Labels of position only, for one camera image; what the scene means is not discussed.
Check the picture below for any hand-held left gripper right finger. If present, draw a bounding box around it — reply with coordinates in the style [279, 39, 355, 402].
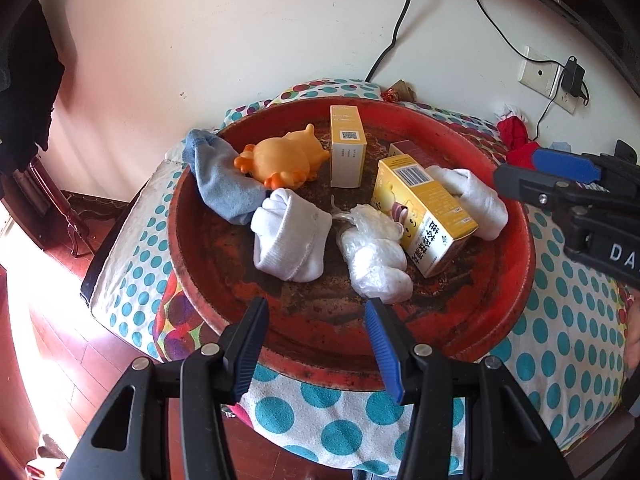
[363, 297, 576, 480]

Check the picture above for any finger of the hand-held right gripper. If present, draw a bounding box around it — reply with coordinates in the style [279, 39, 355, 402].
[531, 147, 640, 187]
[492, 162, 640, 213]

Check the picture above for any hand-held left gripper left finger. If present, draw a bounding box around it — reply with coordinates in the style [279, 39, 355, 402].
[60, 296, 271, 480]

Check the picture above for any round red tray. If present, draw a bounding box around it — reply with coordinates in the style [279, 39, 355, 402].
[167, 101, 537, 392]

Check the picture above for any clear plastic bag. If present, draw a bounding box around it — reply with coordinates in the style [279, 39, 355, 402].
[331, 195, 415, 303]

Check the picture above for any yellow medicine box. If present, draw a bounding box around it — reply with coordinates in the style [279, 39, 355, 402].
[371, 155, 478, 278]
[329, 105, 367, 188]

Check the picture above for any grey-blue sock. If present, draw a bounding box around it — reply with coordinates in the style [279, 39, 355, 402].
[186, 129, 268, 226]

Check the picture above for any orange rubber toy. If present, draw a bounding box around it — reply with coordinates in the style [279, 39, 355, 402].
[234, 123, 331, 191]

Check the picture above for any red cloth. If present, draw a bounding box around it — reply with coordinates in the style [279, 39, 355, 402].
[497, 115, 542, 166]

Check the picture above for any white and grey sock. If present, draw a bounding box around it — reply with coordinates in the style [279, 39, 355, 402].
[495, 104, 528, 124]

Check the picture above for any polka dot tablecloth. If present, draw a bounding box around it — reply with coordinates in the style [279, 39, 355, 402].
[90, 79, 633, 476]

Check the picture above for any black power adapter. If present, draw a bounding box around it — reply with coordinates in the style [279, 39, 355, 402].
[559, 56, 590, 103]

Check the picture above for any small brown box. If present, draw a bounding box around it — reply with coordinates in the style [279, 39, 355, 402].
[389, 141, 426, 161]

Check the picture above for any brown paper scrap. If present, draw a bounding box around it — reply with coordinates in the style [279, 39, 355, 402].
[390, 79, 417, 103]

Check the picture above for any dark wooden furniture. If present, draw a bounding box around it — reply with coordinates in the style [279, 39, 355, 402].
[27, 154, 132, 259]

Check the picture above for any dark hanging cloth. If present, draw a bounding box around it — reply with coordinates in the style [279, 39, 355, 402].
[0, 0, 66, 161]

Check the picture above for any black adapter cable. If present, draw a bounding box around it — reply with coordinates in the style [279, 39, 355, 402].
[529, 91, 562, 142]

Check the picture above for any white wall socket plate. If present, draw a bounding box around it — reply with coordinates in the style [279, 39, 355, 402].
[518, 46, 562, 95]
[550, 80, 583, 113]

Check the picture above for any thin black cable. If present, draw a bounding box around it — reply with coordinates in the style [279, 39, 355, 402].
[466, 0, 531, 58]

